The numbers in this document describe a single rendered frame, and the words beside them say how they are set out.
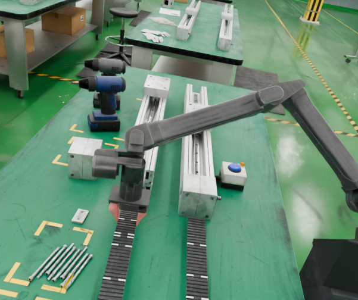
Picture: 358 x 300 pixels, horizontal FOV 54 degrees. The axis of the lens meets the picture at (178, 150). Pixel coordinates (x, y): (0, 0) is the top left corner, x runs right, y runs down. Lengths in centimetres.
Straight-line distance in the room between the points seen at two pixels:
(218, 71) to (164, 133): 201
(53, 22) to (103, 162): 410
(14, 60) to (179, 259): 275
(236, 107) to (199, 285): 45
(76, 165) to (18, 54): 233
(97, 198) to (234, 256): 43
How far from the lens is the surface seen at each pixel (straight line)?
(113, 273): 87
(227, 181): 121
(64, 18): 482
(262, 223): 114
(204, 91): 175
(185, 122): 90
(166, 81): 167
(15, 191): 114
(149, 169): 109
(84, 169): 115
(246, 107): 95
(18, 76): 346
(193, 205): 104
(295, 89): 102
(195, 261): 92
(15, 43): 337
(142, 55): 289
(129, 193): 89
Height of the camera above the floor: 149
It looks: 31 degrees down
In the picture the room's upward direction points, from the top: 11 degrees clockwise
